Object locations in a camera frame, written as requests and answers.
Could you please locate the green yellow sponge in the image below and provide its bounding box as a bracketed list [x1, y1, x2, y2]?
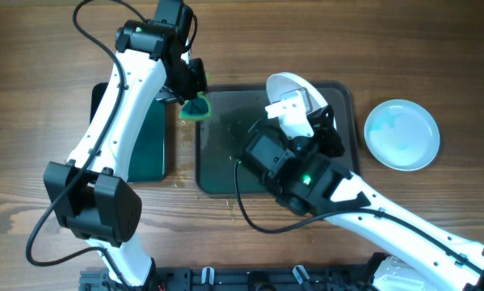
[179, 91, 212, 121]

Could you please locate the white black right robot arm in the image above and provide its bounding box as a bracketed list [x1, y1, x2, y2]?
[236, 107, 484, 290]

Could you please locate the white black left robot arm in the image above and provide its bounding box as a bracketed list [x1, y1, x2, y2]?
[44, 20, 206, 290]

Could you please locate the dark grey serving tray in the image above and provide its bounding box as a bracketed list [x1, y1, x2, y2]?
[196, 81, 361, 198]

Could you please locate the black water tub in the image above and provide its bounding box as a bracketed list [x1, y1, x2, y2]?
[90, 82, 168, 183]

